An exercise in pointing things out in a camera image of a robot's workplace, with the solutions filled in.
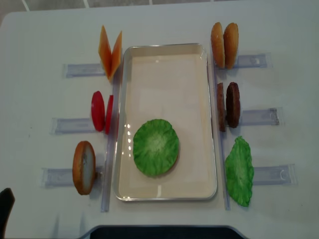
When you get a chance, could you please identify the right orange cheese slice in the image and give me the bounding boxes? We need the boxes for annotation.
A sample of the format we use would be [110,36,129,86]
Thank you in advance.
[108,31,122,82]

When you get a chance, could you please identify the long clear rail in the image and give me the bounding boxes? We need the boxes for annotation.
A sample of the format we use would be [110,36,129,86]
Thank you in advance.
[209,45,231,211]
[101,82,121,212]

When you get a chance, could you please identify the left long clear rail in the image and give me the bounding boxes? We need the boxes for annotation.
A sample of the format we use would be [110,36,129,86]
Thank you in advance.
[101,82,121,212]

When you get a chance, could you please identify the clear cheese holder rail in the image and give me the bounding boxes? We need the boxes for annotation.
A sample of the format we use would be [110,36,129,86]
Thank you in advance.
[62,63,105,78]

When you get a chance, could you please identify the tan bun slice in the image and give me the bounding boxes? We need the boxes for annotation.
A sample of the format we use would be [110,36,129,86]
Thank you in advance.
[211,22,225,69]
[223,22,239,69]

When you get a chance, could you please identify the clear tomato holder rail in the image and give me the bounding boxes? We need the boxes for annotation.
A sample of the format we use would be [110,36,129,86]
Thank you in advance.
[50,118,96,135]

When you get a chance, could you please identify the clear bun holder rail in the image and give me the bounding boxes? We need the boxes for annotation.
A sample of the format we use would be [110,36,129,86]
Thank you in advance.
[213,52,272,70]

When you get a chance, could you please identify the red tomato slice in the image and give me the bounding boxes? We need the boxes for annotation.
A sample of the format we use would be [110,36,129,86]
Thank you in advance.
[105,95,114,134]
[91,91,105,131]

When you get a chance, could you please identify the thin brown meat patty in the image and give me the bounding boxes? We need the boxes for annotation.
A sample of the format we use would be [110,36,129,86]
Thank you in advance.
[217,83,226,132]

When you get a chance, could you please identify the left tan bun slice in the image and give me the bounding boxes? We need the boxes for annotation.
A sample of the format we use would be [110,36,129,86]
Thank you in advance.
[211,22,225,69]

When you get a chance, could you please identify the dark brown meat patty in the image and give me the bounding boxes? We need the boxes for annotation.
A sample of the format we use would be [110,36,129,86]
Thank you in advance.
[226,82,241,128]

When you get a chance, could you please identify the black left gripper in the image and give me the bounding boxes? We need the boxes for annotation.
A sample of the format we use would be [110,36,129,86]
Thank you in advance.
[0,188,15,239]

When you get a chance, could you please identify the left orange cheese slice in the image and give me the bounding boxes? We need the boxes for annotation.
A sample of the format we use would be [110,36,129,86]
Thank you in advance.
[98,25,112,82]

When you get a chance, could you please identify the orange cheese slice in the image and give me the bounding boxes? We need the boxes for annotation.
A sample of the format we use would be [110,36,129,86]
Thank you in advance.
[108,31,122,82]
[98,25,112,82]

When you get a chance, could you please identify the dark robot base panel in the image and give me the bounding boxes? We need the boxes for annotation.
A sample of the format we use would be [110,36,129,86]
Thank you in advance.
[90,226,244,239]

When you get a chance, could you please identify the clear lettuce holder rail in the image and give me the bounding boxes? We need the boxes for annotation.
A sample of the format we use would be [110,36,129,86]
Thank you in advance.
[253,164,298,186]

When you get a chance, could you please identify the right tan bun slice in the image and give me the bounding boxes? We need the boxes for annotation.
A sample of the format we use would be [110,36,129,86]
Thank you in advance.
[223,22,239,69]

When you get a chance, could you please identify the white rectangular metal tray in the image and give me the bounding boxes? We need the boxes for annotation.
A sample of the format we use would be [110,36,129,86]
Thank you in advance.
[113,43,217,201]

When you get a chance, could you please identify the green lettuce leaf in holder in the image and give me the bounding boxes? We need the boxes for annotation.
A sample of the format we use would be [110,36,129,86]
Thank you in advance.
[225,136,254,207]

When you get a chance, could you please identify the clear patty holder rail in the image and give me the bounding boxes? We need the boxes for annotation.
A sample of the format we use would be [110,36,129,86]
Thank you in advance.
[239,107,285,126]

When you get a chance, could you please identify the right long clear rail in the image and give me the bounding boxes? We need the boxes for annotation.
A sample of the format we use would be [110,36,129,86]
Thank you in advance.
[209,45,231,211]

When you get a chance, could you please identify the brown crust bread slice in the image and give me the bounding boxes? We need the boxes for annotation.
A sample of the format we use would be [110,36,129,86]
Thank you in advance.
[72,141,96,195]

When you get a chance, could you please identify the green lettuce leaf on tray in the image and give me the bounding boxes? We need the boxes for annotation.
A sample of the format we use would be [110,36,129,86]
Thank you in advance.
[133,119,179,177]

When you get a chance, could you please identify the clear bread holder rail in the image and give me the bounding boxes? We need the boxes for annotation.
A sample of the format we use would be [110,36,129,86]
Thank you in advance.
[40,166,104,188]

